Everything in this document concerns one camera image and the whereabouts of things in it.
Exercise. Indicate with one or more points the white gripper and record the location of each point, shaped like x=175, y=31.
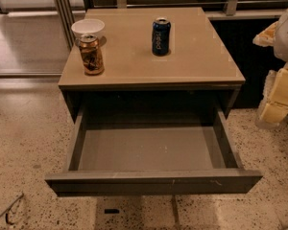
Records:
x=287, y=40

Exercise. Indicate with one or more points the blue pepsi can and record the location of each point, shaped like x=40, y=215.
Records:
x=161, y=36

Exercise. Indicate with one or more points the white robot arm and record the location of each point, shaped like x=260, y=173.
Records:
x=274, y=106

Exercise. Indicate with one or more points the open grey top drawer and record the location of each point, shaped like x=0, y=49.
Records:
x=147, y=154

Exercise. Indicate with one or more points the brown gold drink can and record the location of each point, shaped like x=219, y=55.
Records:
x=91, y=54

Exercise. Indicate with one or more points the white bowl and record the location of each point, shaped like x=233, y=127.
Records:
x=88, y=27

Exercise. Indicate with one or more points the small black floor object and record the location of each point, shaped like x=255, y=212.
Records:
x=112, y=211

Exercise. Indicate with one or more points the metal rod on floor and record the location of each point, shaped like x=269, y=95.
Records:
x=10, y=205

